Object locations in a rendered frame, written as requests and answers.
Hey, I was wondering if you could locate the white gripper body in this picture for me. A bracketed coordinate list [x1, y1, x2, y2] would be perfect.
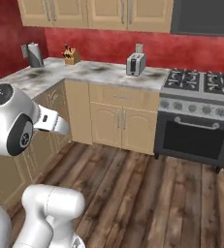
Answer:
[52, 115, 71, 137]

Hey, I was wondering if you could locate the beige base cupboard door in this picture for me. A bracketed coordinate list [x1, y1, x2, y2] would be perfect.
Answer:
[89, 102, 122, 148]
[120, 106, 159, 156]

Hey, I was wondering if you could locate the silver oven door handle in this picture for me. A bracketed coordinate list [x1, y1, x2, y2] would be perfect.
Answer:
[174, 115, 221, 131]

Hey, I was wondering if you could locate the wooden knife block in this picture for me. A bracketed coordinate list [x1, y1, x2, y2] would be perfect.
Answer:
[62, 44, 82, 66]

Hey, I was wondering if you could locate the dark grey range hood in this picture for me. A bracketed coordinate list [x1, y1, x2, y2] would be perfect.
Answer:
[170, 0, 224, 38]

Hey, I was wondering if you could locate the beige wall cupboard door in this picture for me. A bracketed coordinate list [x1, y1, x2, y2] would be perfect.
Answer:
[86, 0, 129, 32]
[49, 0, 90, 30]
[126, 0, 176, 34]
[16, 0, 52, 28]

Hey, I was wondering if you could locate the silver drawer handle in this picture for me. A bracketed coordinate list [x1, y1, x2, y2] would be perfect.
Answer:
[112, 94, 131, 100]

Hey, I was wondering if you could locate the grey stove with oven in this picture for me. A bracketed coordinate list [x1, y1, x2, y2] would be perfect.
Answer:
[153, 68, 224, 174]

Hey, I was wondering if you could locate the silver toaster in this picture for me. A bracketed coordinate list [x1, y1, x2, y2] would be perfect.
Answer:
[125, 52, 147, 78]

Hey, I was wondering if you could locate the silver wall cupboard handle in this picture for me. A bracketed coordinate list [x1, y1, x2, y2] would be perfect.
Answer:
[119, 0, 126, 24]
[44, 0, 51, 22]
[49, 0, 57, 22]
[127, 0, 135, 25]

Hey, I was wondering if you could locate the beige corner cupboard run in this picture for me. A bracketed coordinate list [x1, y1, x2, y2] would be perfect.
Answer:
[0, 80, 73, 211]

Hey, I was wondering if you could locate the plain beige cupboard panel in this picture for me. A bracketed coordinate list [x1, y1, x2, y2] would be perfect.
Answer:
[64, 79, 94, 146]

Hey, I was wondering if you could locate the black oven door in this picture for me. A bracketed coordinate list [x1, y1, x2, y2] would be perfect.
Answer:
[153, 110, 224, 169]

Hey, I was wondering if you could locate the beige drawer front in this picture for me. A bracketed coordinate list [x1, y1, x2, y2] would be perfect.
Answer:
[88, 83, 161, 112]

